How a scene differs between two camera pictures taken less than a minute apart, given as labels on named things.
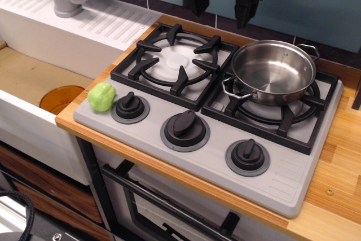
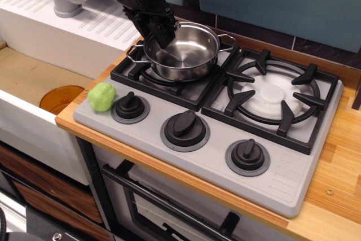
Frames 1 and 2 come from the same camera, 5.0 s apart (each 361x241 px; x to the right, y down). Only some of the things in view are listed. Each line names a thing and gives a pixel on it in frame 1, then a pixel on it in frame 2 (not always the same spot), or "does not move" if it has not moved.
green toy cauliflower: [101, 97] does not move
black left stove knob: [130, 109] does not move
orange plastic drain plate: [57, 99] does not move
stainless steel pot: [276, 72] to [192, 52]
